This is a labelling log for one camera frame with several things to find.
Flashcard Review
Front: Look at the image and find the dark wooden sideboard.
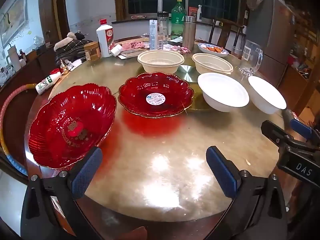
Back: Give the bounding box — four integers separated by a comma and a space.
0, 45, 58, 110

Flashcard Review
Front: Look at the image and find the framed wall picture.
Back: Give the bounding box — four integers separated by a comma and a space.
0, 0, 29, 49

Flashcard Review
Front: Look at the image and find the green plastic bottle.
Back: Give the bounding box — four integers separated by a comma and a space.
171, 0, 187, 37

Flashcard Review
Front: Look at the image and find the red glass plate white label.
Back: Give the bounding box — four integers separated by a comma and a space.
118, 72, 195, 118

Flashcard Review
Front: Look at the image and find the pink yellow blue hula hoop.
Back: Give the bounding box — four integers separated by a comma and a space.
0, 83, 38, 175

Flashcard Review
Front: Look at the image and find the stainless steel thermos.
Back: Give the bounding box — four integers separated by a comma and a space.
183, 15, 196, 51

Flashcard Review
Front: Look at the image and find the glass jar black lid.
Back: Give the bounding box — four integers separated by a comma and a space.
157, 11, 169, 43

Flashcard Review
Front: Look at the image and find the brown jar gold lid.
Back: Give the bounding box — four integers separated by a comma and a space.
84, 41, 102, 62

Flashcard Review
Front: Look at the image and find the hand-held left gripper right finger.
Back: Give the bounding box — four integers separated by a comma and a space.
206, 145, 288, 240

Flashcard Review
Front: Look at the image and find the round metal turntable disc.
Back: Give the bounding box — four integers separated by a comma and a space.
178, 65, 200, 82

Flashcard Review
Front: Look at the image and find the small drinking glass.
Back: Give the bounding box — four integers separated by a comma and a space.
231, 46, 243, 60

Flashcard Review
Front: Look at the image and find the grey refrigerator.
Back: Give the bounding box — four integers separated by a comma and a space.
244, 0, 298, 65

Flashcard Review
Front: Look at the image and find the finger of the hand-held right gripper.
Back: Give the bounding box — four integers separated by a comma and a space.
282, 109, 313, 140
261, 120, 320, 153

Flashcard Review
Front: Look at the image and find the small white cup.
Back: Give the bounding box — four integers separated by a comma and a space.
110, 44, 123, 57

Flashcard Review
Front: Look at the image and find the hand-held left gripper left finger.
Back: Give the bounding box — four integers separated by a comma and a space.
20, 146, 103, 240

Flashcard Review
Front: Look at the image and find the dark wooden chair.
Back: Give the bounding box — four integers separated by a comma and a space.
208, 17, 245, 53

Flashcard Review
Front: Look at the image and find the red glass plate gold print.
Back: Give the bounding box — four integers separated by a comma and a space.
28, 83, 117, 170

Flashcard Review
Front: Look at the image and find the pink cloth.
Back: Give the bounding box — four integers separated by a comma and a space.
120, 41, 145, 51

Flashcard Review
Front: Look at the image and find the black quilted bag fur trim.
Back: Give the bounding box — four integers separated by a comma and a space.
54, 31, 94, 63

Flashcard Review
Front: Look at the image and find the clear glass mug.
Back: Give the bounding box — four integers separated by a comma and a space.
239, 39, 264, 76

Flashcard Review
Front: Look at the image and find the white foam bowl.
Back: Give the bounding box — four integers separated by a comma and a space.
197, 72, 250, 113
248, 76, 287, 115

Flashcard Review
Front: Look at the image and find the beige plastic bowl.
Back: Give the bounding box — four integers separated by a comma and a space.
137, 50, 185, 75
192, 53, 234, 75

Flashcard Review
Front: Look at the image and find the white liquor bottle red cap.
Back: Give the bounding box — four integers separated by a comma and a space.
96, 19, 115, 58

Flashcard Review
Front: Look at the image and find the white tumbler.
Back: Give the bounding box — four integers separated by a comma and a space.
7, 45, 22, 70

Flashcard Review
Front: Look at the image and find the small white bottle green label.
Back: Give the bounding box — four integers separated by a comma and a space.
35, 71, 62, 95

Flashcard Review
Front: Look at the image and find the blue white plate with food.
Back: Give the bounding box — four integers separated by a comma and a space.
197, 42, 229, 57

